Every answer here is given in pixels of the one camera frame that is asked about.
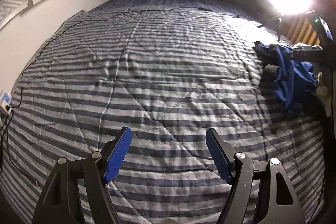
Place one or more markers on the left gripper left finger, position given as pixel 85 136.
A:
pixel 113 154

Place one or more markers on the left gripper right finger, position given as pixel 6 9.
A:
pixel 222 154

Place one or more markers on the blue striped boxer shorts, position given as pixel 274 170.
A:
pixel 288 79

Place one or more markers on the wooden slatted headboard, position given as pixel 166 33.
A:
pixel 298 29

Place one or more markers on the striped grey blue quilt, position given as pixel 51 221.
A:
pixel 169 70

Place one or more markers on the white blue wall socket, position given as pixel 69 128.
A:
pixel 5 100

